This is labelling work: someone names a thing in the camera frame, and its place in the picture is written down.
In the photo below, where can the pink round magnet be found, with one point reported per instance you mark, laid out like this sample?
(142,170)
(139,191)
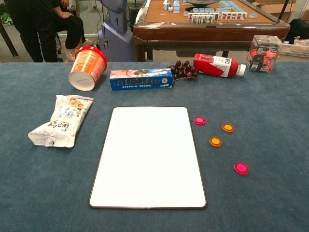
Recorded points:
(241,168)
(200,120)

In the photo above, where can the orange round magnet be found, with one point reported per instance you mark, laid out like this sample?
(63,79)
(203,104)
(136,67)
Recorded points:
(228,127)
(215,141)

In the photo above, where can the white magnetic board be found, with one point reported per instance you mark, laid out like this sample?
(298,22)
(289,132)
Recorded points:
(147,157)

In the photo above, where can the blue cookie box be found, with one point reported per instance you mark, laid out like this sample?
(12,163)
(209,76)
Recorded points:
(142,81)

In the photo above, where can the dark red grape bunch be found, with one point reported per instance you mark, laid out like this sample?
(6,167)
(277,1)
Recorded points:
(183,70)

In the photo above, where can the red juice bottle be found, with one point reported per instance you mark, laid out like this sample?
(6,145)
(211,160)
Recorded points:
(214,65)

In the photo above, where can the orange instant noodle cup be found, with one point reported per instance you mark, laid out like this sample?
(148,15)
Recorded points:
(89,65)

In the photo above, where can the blue grey machine base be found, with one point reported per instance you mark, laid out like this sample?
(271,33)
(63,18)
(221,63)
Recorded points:
(116,36)

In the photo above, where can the white snack bag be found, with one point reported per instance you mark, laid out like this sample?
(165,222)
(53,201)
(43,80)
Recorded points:
(62,120)

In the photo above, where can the brown mahjong table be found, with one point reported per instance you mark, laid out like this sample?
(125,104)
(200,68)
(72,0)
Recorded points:
(205,31)

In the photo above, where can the short mahjong tile row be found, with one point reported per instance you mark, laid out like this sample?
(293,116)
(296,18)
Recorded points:
(202,19)

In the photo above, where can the stacked blue mahjong tiles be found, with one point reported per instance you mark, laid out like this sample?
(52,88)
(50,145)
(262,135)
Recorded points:
(176,6)

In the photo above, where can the blue backed mahjong tile row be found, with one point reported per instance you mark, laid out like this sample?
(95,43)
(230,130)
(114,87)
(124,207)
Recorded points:
(200,10)

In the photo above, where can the black swivel stool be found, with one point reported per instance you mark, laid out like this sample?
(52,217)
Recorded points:
(60,43)

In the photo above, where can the seated person in black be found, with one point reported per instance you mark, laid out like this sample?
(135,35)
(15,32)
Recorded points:
(72,26)

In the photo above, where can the clear box with red toy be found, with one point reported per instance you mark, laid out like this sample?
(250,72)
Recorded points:
(263,55)

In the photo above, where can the long mahjong tile row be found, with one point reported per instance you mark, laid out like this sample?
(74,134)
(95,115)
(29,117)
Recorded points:
(231,16)

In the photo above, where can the blue felt table cover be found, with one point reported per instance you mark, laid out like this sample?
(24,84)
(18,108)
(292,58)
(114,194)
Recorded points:
(36,181)

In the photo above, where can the single blue mahjong tile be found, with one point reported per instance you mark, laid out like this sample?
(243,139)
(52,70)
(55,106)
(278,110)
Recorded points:
(253,15)

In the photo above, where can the standing person in black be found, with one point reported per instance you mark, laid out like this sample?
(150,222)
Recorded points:
(36,29)

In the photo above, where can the white plastic basket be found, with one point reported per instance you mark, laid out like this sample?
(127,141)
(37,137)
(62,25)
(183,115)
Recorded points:
(293,49)

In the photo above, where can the dark furniture leg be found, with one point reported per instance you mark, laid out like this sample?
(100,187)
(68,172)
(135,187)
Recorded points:
(8,41)

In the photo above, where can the black bag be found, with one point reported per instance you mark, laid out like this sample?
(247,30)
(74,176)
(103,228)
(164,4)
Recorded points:
(299,29)

